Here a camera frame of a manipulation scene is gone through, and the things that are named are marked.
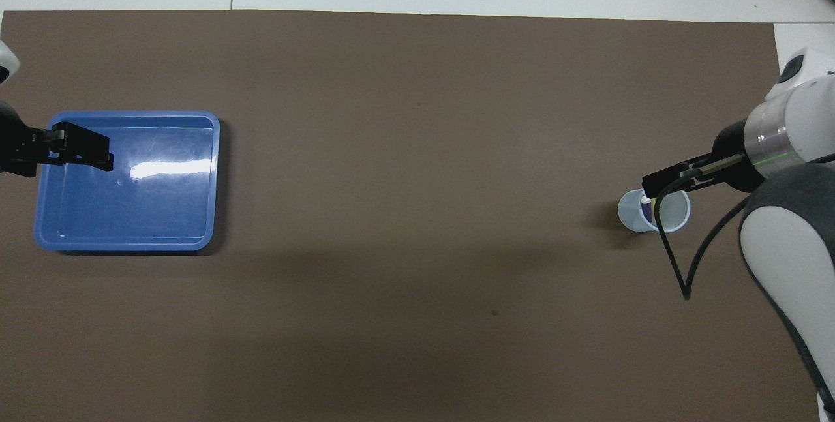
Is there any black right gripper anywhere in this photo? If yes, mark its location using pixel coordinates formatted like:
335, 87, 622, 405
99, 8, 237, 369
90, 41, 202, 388
642, 121, 767, 200

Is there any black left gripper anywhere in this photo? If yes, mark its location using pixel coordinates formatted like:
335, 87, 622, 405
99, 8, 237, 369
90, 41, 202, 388
0, 101, 114, 178

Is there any translucent plastic cup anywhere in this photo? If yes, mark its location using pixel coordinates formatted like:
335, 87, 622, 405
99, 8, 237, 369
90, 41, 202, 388
618, 188, 691, 234

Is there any blue plastic tray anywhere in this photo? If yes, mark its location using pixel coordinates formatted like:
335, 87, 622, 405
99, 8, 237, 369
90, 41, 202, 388
34, 110, 221, 252

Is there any brown table mat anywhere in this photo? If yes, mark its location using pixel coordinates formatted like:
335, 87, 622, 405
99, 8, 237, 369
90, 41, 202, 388
0, 10, 821, 422

